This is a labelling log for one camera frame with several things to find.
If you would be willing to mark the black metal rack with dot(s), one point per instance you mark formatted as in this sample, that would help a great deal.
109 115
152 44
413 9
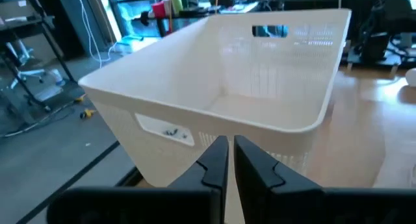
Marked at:
48 39

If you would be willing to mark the grey office chair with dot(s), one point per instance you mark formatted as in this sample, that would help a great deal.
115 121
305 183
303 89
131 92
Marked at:
27 73

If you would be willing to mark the red cup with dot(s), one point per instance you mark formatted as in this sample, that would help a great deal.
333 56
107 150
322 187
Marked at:
159 9

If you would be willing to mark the black office desk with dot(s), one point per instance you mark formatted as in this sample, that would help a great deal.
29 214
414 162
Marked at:
195 14

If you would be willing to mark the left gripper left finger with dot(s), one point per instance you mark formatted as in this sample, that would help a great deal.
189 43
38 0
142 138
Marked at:
146 204

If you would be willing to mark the white plastic basket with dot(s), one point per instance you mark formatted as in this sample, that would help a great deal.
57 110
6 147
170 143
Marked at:
195 71

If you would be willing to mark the black office chair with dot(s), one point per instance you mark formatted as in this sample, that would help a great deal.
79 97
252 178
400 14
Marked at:
377 32

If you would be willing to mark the black metal table frame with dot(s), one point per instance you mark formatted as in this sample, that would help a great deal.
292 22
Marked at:
130 178

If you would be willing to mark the green cup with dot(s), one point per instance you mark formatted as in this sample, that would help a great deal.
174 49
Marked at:
176 1

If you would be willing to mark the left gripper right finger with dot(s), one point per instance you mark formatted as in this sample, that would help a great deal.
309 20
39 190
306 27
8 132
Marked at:
292 204

